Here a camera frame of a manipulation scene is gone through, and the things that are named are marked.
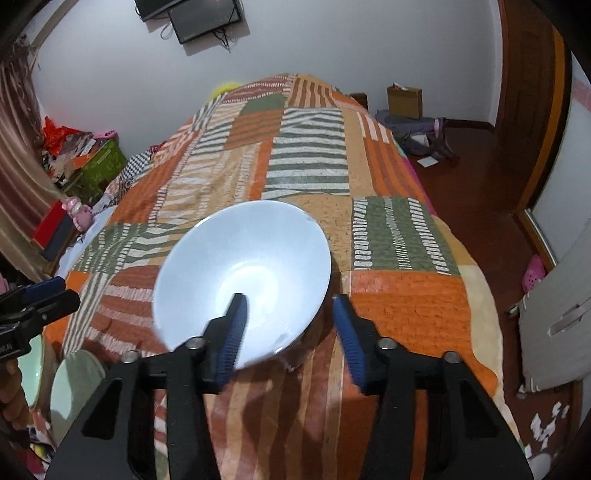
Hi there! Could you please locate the grey purple clothing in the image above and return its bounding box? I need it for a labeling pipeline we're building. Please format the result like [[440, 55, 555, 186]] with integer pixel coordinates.
[[375, 109, 460, 160]]

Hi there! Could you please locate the checkered patchwork cloth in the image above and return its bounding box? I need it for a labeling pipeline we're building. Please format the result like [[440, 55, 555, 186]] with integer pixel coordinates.
[[106, 145, 167, 204]]

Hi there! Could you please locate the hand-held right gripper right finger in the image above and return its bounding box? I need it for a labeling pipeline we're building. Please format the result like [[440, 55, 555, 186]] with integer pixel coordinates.
[[333, 294, 534, 480]]

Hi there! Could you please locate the white door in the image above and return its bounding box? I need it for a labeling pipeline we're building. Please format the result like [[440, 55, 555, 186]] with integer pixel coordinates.
[[531, 51, 591, 271]]

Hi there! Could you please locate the pink toy figure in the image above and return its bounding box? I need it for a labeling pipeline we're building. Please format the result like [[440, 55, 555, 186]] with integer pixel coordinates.
[[65, 196, 95, 234]]

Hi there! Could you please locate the pink shoe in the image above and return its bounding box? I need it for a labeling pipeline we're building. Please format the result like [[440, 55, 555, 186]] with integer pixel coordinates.
[[522, 255, 547, 292]]

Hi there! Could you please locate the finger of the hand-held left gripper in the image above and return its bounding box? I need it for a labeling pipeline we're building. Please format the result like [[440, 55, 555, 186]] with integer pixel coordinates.
[[0, 276, 65, 306], [0, 290, 81, 330]]

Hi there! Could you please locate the striped patchwork blanket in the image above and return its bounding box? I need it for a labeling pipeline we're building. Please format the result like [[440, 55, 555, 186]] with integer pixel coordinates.
[[28, 73, 522, 480]]

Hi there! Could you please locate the wooden door frame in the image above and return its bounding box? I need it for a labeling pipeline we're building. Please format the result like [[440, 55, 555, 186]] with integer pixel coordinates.
[[496, 0, 573, 222]]

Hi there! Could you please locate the green bowl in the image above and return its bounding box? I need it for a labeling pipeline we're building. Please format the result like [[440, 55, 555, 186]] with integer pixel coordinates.
[[50, 349, 107, 446]]

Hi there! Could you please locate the red box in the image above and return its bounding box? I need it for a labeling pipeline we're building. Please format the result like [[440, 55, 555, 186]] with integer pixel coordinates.
[[32, 200, 68, 247]]

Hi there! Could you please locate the grey white cloth bag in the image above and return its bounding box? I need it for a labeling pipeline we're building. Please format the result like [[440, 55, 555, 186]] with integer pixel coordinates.
[[516, 226, 591, 398]]

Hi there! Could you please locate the brown paper bag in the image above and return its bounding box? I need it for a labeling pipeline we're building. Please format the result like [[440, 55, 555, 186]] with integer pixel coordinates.
[[387, 83, 423, 120]]

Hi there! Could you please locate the white spotted bowl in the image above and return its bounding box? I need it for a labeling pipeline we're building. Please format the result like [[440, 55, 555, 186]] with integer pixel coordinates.
[[152, 200, 333, 372]]

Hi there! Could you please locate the green patterned box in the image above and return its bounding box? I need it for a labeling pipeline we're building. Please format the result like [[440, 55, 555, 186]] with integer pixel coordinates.
[[62, 138, 129, 199]]

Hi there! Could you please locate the pile of printed cloths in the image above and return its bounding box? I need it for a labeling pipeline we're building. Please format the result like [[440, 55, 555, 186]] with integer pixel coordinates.
[[41, 128, 118, 182]]

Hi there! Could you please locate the grey box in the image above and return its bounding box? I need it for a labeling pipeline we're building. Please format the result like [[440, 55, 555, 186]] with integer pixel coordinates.
[[41, 215, 79, 261]]

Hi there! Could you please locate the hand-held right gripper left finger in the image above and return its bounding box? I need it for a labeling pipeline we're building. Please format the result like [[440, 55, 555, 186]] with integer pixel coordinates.
[[44, 292, 249, 480]]

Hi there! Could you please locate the red white patterned rug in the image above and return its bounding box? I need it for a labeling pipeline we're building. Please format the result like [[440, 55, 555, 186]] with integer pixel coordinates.
[[517, 392, 578, 480]]

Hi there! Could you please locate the green plate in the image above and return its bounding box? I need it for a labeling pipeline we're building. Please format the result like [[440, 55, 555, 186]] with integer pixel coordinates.
[[16, 332, 45, 408]]

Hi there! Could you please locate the red plastic bag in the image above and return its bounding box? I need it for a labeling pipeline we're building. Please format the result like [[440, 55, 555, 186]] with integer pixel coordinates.
[[42, 116, 71, 155]]

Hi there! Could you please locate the striped brown curtain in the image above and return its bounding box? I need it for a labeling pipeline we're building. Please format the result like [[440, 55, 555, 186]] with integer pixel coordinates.
[[0, 37, 65, 282]]

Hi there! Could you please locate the person's left hand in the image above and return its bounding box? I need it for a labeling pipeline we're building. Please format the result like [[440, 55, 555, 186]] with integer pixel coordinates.
[[0, 357, 29, 448]]

